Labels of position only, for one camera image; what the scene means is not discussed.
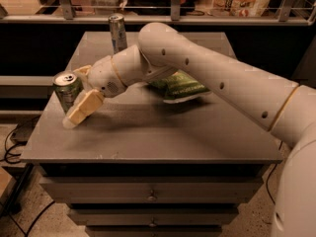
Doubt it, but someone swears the grey drawer cabinet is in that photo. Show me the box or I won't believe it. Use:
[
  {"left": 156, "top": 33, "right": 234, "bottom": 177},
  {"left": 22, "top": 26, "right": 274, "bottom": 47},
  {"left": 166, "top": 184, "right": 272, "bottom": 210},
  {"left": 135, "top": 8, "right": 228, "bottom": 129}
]
[{"left": 20, "top": 31, "right": 283, "bottom": 237}]

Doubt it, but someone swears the grey side bench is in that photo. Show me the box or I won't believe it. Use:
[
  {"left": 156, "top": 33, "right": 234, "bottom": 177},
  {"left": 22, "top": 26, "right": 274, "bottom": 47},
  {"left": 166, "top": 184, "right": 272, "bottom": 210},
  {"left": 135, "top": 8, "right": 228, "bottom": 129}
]
[{"left": 0, "top": 76, "right": 53, "bottom": 99}]

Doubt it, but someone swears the round drawer knob lower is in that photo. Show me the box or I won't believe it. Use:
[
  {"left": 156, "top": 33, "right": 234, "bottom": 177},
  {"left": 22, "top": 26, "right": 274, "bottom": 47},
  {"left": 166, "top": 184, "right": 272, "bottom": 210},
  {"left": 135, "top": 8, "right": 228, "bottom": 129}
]
[{"left": 148, "top": 217, "right": 157, "bottom": 228}]

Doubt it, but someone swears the green chip bag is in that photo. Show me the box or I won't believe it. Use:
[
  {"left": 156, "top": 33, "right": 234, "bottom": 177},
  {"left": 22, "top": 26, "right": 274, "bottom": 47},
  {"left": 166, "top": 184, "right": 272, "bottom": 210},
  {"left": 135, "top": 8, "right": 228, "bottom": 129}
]
[{"left": 150, "top": 70, "right": 210, "bottom": 104}]

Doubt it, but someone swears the tall silver blue can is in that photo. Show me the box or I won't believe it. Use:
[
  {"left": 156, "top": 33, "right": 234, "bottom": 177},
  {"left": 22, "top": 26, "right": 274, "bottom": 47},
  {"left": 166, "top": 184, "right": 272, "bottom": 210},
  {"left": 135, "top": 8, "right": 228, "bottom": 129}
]
[{"left": 108, "top": 13, "right": 127, "bottom": 53}]

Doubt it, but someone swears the round drawer knob upper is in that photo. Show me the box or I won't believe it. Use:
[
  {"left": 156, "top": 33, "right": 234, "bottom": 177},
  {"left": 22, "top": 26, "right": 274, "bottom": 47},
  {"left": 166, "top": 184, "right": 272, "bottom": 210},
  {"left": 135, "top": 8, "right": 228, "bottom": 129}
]
[{"left": 147, "top": 191, "right": 157, "bottom": 201}]

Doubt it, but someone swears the round drawer knob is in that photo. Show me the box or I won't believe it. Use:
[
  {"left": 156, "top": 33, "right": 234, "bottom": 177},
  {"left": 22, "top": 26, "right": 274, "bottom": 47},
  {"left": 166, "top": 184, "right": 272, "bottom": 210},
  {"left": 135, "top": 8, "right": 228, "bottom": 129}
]
[
  {"left": 148, "top": 217, "right": 157, "bottom": 228},
  {"left": 147, "top": 191, "right": 157, "bottom": 201}
]

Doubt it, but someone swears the green soda can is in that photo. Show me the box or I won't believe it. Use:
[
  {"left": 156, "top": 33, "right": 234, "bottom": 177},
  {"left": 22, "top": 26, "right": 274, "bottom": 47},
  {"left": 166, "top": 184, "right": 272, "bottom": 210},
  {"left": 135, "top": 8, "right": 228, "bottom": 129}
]
[{"left": 53, "top": 71, "right": 83, "bottom": 113}]

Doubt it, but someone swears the black bag behind glass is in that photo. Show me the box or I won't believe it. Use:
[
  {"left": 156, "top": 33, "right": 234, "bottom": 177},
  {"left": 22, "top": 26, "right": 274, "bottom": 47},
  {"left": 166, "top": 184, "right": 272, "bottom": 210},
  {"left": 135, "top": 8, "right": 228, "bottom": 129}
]
[{"left": 124, "top": 0, "right": 197, "bottom": 16}]

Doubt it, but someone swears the black cable right floor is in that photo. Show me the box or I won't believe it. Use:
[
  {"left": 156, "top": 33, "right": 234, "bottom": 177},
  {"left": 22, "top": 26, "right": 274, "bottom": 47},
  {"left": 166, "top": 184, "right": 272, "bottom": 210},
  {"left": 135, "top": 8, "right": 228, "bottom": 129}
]
[{"left": 265, "top": 163, "right": 278, "bottom": 205}]

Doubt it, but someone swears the black cables left floor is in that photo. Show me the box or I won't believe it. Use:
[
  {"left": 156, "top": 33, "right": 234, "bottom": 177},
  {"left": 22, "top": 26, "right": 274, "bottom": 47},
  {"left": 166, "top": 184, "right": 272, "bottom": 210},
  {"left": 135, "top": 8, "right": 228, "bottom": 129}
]
[{"left": 0, "top": 116, "right": 56, "bottom": 237}]

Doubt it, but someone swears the metal railing frame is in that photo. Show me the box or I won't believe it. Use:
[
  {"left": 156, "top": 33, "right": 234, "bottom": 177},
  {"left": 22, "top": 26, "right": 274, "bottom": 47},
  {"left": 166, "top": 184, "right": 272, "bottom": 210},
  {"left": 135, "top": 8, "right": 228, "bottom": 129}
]
[{"left": 0, "top": 0, "right": 316, "bottom": 26}]

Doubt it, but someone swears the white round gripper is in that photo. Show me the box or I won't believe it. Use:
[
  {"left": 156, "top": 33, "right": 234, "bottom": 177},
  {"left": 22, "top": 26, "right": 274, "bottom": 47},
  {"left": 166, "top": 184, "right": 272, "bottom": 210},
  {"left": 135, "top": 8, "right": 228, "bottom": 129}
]
[{"left": 62, "top": 55, "right": 127, "bottom": 129}]

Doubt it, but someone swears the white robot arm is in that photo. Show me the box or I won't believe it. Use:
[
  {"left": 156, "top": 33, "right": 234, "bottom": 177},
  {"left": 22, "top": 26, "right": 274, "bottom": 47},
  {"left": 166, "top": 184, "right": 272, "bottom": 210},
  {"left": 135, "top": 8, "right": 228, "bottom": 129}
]
[{"left": 63, "top": 23, "right": 316, "bottom": 237}]

